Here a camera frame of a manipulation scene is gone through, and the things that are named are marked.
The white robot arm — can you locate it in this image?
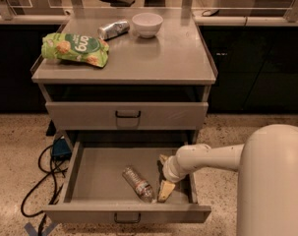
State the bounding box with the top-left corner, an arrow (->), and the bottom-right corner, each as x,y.
162,124 -> 298,236

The silver soda can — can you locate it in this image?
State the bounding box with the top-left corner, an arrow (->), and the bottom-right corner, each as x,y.
97,19 -> 130,40

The green chip bag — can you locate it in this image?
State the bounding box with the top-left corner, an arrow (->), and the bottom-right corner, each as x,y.
41,32 -> 109,68

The grey drawer cabinet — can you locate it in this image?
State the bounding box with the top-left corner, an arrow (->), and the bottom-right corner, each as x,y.
32,8 -> 217,144

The black chair armrest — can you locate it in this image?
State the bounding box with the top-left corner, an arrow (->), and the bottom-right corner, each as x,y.
100,0 -> 135,7

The grey drawer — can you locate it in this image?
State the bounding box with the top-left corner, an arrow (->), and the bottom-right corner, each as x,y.
44,142 -> 211,224
46,102 -> 208,130

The clear plastic water bottle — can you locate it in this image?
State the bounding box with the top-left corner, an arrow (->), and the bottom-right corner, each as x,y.
122,166 -> 155,203

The black floor cable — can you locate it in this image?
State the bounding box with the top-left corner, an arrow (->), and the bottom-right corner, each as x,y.
20,144 -> 69,236

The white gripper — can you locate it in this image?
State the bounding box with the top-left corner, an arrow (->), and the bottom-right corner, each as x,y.
157,154 -> 189,203

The blue power box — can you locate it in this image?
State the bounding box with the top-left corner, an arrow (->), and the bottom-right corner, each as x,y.
51,138 -> 72,160

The white ceramic bowl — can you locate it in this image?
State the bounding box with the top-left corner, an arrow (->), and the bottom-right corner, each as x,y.
132,13 -> 163,38

